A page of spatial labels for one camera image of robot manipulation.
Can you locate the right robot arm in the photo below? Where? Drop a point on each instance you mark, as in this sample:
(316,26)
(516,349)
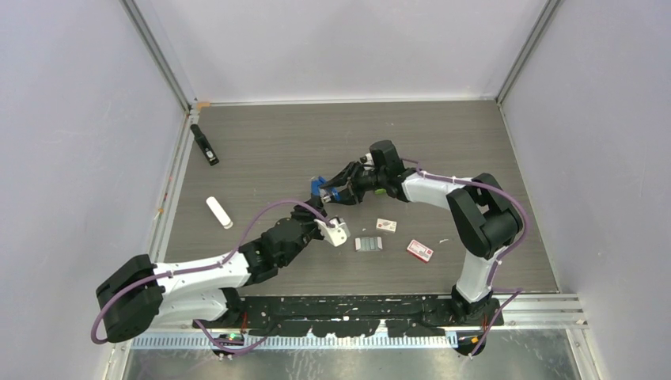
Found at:
(490,223)

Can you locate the lower open staple tray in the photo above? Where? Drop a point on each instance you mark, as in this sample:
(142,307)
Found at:
(368,244)

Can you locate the black stapler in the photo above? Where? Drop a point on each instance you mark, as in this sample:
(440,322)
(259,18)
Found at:
(203,143)

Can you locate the white staple box sleeve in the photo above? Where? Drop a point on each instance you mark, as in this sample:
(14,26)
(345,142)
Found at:
(386,225)

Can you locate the slotted cable duct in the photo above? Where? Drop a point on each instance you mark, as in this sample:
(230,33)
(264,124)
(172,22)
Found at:
(197,341)

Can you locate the red staple box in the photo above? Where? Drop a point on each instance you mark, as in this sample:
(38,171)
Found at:
(420,251)

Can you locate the blue stapler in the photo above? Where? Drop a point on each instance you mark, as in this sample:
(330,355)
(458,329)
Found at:
(317,186)

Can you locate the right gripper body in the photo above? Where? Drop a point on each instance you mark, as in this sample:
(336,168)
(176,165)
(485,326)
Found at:
(367,180)

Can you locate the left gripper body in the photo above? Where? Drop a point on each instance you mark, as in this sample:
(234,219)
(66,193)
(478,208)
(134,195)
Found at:
(309,230)

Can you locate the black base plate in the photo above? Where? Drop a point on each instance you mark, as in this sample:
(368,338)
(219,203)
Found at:
(352,316)

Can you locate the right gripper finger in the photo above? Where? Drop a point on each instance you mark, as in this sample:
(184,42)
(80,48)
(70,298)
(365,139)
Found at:
(351,170)
(348,196)

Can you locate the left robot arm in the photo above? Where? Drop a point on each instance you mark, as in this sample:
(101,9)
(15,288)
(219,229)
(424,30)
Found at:
(141,294)

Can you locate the white stapler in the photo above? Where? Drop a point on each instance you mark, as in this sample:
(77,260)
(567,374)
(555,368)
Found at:
(219,212)

